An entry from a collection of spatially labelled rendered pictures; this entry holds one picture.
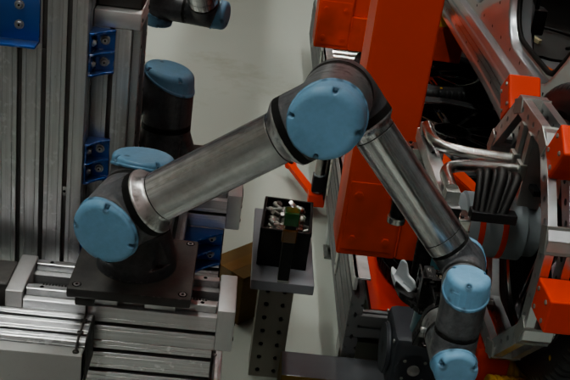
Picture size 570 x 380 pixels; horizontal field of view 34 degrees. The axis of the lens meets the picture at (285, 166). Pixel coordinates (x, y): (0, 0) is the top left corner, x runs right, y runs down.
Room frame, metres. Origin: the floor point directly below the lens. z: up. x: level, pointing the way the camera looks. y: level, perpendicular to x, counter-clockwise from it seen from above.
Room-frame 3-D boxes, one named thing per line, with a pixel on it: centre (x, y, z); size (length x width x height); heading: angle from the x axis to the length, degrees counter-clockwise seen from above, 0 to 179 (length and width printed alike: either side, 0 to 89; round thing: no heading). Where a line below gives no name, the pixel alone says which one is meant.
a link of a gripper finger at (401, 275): (1.59, -0.25, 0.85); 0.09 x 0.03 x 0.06; 34
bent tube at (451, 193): (1.76, -0.41, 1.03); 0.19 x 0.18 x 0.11; 93
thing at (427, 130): (1.96, -0.40, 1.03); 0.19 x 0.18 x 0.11; 93
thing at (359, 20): (4.28, -0.47, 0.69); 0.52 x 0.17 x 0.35; 93
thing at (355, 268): (3.59, -0.21, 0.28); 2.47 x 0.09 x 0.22; 3
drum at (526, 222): (1.87, -0.45, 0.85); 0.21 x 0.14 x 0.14; 93
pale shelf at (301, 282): (2.39, -0.02, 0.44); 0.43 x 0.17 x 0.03; 3
